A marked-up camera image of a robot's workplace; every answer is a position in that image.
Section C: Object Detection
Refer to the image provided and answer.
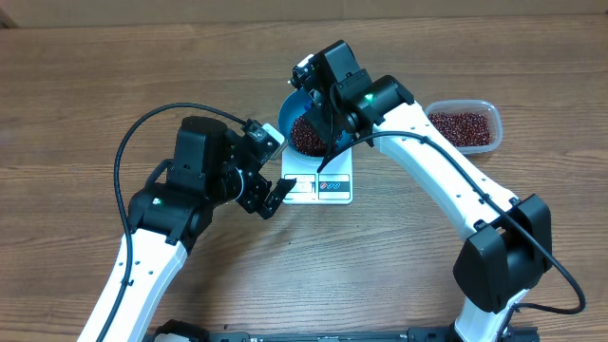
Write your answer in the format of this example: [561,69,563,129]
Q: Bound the red adzuki beans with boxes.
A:
[428,112,492,147]

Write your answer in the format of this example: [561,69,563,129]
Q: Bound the white digital kitchen scale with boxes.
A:
[281,147,353,205]

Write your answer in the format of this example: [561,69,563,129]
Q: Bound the teal blue bowl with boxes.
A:
[278,90,327,164]

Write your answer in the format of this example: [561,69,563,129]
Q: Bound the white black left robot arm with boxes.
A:
[79,116,295,341]

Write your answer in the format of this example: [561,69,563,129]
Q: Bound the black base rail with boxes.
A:
[151,319,541,342]

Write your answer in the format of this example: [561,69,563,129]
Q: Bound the red beans in bowl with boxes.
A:
[290,116,328,157]

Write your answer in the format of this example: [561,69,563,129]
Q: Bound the clear plastic bean container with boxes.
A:
[425,99,504,155]

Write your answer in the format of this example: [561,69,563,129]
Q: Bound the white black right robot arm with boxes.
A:
[289,40,554,341]

